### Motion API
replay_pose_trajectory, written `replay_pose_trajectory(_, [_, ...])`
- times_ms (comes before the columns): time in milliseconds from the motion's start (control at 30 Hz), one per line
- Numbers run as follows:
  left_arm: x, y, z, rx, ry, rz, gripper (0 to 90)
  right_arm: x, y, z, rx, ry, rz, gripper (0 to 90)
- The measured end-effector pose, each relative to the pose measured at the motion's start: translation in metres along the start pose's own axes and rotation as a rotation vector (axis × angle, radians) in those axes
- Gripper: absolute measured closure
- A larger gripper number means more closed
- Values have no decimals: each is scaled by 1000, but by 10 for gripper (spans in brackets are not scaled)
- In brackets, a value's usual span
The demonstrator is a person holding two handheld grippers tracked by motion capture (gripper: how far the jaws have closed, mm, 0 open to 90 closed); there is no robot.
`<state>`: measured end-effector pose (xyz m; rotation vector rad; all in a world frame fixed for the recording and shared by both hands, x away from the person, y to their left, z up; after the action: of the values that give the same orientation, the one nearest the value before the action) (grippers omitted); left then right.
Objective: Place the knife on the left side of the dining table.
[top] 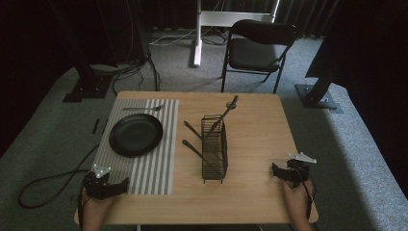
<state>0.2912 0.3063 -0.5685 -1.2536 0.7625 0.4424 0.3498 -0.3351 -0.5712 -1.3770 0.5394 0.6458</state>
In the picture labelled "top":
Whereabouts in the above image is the grey striped placemat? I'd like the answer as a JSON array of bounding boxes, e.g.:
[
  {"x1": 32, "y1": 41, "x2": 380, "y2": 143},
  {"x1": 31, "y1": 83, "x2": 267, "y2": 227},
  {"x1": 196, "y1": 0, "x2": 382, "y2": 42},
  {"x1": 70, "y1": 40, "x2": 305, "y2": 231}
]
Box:
[{"x1": 92, "y1": 98, "x2": 180, "y2": 196}]

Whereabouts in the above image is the long black-handled utensil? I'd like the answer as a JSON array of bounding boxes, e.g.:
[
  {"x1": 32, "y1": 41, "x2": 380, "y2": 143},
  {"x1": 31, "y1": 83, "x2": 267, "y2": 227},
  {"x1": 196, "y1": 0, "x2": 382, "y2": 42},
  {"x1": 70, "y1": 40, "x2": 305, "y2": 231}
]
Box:
[{"x1": 204, "y1": 94, "x2": 241, "y2": 141}]

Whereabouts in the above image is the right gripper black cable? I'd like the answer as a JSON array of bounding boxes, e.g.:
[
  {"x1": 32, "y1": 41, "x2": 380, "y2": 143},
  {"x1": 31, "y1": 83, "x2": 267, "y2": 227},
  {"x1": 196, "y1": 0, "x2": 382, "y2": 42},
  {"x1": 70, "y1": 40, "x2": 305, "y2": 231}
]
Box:
[{"x1": 296, "y1": 167, "x2": 318, "y2": 223}]

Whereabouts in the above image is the bundle of black cables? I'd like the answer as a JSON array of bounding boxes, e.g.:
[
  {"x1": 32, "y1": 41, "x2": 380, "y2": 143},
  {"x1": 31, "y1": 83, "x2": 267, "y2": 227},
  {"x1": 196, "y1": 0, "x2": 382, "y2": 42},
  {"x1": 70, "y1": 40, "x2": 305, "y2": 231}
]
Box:
[{"x1": 90, "y1": 47, "x2": 162, "y2": 94}]

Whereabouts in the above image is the silver fork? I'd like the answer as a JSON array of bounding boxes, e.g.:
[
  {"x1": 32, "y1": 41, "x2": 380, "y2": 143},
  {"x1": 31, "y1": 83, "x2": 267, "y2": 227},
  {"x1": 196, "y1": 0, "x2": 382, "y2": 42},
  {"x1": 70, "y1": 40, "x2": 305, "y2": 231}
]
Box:
[{"x1": 122, "y1": 103, "x2": 166, "y2": 113}]

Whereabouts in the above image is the black metal stand with base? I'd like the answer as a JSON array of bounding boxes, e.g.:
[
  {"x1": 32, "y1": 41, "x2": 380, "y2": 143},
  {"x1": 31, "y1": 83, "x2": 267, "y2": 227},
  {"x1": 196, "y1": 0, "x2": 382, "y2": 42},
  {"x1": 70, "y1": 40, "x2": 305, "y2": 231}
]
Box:
[
  {"x1": 294, "y1": 62, "x2": 344, "y2": 115},
  {"x1": 47, "y1": 0, "x2": 114, "y2": 104}
]

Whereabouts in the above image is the white floor cable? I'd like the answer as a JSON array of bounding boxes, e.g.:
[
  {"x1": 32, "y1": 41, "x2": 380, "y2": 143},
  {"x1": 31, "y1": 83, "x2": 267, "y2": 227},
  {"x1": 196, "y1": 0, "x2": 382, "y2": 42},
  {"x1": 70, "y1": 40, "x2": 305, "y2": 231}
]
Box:
[{"x1": 148, "y1": 28, "x2": 197, "y2": 47}]

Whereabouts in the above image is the long black floor cable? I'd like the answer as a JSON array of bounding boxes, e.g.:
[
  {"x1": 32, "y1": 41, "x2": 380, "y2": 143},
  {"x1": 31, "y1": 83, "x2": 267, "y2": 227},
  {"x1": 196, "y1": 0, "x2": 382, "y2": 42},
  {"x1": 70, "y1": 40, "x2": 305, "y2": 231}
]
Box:
[{"x1": 16, "y1": 143, "x2": 101, "y2": 210}]

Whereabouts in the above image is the black folding chair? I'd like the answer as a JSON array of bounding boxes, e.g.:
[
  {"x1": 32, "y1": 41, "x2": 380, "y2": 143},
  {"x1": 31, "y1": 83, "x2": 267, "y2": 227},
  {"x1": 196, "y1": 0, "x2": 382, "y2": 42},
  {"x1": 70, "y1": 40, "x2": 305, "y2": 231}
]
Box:
[{"x1": 219, "y1": 18, "x2": 299, "y2": 95}]

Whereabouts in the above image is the person's left hand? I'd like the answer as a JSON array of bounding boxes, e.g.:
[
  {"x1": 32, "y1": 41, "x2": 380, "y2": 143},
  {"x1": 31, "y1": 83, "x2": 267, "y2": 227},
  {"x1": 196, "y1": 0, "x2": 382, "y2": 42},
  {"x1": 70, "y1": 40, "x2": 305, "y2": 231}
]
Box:
[{"x1": 80, "y1": 192, "x2": 118, "y2": 223}]

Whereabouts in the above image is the black wire cutlery rack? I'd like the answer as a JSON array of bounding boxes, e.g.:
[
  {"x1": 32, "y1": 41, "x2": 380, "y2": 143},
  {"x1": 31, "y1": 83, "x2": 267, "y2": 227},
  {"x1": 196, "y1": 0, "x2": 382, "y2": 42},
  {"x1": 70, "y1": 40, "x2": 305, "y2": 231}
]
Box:
[{"x1": 200, "y1": 114, "x2": 230, "y2": 185}]

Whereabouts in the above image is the person's right hand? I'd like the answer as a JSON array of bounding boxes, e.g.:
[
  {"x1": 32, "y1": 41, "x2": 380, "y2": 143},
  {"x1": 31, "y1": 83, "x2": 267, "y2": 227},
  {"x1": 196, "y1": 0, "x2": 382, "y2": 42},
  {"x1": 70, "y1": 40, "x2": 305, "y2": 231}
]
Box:
[{"x1": 281, "y1": 180, "x2": 318, "y2": 223}]

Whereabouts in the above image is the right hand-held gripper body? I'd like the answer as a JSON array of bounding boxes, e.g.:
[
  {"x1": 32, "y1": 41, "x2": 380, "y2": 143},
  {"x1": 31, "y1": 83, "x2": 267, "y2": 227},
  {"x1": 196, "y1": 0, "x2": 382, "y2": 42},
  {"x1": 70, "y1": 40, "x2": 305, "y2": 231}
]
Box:
[{"x1": 286, "y1": 152, "x2": 319, "y2": 190}]

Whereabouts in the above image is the black round plate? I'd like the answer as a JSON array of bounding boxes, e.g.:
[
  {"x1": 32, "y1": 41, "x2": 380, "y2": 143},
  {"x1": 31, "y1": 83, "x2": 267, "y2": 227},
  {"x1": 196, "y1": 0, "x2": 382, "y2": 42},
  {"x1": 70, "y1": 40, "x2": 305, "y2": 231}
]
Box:
[{"x1": 108, "y1": 113, "x2": 165, "y2": 159}]

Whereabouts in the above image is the dark curtain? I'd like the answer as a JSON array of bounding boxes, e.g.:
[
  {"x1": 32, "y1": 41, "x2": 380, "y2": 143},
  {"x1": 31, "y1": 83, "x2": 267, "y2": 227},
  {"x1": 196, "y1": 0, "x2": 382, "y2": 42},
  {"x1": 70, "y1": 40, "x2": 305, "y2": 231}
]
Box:
[{"x1": 275, "y1": 0, "x2": 342, "y2": 39}]

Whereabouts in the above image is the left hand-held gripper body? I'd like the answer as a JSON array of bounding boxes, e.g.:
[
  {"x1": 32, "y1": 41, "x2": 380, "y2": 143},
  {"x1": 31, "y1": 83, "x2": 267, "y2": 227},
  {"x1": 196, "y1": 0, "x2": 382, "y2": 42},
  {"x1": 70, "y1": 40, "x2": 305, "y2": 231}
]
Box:
[{"x1": 83, "y1": 164, "x2": 114, "y2": 201}]

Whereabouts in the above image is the white metal desk frame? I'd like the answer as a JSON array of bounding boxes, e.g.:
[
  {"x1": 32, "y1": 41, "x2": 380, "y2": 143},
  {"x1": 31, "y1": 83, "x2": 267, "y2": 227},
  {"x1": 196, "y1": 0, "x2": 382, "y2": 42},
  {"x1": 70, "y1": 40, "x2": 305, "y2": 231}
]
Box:
[{"x1": 191, "y1": 0, "x2": 282, "y2": 68}]

